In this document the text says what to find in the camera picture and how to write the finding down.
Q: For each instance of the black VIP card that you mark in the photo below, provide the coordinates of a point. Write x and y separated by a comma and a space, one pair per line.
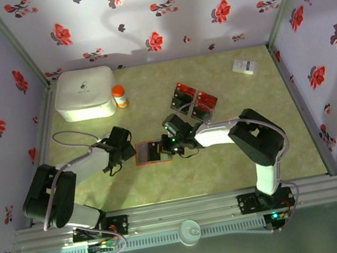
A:
183, 97
201, 113
153, 151
178, 105

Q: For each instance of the orange card holder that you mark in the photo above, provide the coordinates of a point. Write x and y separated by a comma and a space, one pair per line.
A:
144, 164

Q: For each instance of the red and black packets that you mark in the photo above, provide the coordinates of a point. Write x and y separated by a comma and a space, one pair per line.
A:
199, 117

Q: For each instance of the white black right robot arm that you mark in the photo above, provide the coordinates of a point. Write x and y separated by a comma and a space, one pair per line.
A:
257, 138

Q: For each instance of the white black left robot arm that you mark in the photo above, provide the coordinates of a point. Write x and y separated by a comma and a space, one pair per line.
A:
48, 197

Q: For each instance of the orange pill bottle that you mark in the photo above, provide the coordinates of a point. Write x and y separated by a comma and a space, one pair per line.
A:
120, 95

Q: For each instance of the white medicine case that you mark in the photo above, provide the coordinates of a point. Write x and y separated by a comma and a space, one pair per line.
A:
83, 92

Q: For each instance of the small white box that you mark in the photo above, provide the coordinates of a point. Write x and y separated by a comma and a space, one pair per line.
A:
244, 66

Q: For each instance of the small controller circuit board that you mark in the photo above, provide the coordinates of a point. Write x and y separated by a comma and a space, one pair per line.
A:
101, 247
277, 216

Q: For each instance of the aluminium front rail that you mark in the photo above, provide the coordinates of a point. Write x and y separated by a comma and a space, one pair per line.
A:
182, 211

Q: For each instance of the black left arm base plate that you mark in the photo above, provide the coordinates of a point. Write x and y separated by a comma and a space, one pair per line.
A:
120, 225

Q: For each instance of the aluminium side rail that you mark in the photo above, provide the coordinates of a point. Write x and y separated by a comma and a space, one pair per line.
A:
296, 103
46, 120

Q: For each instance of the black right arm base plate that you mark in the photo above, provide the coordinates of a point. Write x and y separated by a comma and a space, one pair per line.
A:
248, 203

